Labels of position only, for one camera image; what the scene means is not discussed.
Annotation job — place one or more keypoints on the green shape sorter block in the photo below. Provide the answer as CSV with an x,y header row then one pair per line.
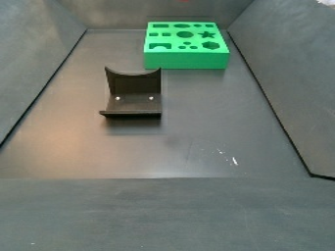
x,y
184,45

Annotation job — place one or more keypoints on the black curved holder bracket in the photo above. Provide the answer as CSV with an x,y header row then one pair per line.
x,y
135,94

